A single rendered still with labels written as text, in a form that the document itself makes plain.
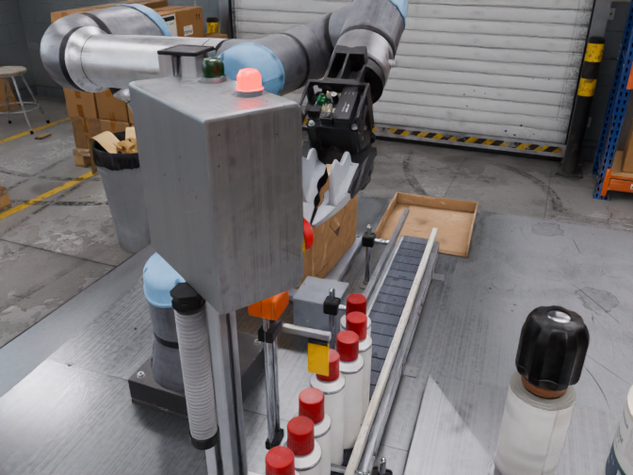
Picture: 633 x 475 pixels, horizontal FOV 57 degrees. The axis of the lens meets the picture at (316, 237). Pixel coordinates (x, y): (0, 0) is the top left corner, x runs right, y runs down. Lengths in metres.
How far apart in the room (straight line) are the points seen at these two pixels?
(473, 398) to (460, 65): 4.11
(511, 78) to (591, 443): 4.12
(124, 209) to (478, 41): 3.04
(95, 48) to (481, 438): 0.84
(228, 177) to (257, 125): 0.05
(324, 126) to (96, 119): 4.19
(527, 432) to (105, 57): 0.77
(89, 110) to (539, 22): 3.45
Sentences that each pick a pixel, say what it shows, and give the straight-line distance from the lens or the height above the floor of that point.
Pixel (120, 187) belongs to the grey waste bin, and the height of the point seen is 0.42.
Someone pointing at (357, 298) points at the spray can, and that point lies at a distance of 0.95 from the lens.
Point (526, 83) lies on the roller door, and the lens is 4.99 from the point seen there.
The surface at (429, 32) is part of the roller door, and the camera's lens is 5.03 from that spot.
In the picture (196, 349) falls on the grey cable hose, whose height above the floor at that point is 1.22.
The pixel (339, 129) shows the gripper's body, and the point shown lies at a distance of 0.64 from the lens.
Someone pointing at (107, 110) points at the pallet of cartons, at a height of 0.47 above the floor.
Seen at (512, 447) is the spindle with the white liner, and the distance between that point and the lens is 0.89.
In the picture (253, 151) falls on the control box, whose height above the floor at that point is 1.44.
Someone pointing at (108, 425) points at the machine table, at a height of 0.83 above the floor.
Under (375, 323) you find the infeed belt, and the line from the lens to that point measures 1.24.
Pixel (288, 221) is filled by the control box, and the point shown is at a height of 1.36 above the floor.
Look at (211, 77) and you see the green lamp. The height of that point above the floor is 1.48.
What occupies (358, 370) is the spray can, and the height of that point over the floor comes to 1.04.
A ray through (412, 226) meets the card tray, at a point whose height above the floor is 0.83.
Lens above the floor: 1.60
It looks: 27 degrees down
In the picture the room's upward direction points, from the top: straight up
